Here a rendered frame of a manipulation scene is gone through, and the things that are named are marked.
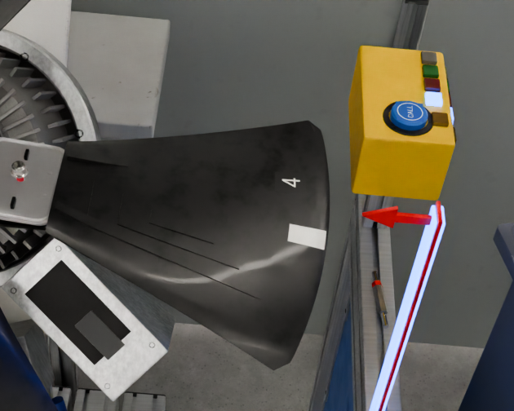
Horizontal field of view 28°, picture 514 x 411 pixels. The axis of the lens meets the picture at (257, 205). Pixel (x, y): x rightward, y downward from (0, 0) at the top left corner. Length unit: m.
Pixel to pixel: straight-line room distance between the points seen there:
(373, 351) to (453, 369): 1.10
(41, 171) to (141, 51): 0.66
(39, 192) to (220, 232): 0.15
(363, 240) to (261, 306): 0.46
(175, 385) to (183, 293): 1.34
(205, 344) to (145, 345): 1.24
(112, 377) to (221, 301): 0.19
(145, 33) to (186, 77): 0.17
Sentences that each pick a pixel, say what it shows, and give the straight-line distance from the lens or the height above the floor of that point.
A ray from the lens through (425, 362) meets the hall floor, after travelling 2.26.
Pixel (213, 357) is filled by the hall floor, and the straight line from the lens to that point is 2.19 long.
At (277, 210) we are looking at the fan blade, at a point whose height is 1.17.
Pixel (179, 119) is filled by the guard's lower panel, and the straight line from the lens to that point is 1.75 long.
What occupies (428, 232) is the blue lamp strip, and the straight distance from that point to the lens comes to 0.88.
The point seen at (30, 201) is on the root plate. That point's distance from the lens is 0.85.
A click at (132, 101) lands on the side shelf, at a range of 1.43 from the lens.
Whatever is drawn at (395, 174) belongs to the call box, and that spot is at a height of 1.02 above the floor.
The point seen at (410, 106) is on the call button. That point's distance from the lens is 1.13.
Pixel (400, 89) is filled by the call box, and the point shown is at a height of 1.07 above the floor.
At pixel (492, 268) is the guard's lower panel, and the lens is 2.04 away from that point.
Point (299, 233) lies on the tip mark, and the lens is 0.86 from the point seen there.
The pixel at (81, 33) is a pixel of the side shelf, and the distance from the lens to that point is 1.54.
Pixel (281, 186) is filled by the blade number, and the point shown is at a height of 1.18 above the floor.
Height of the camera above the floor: 1.80
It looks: 47 degrees down
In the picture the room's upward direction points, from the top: 7 degrees clockwise
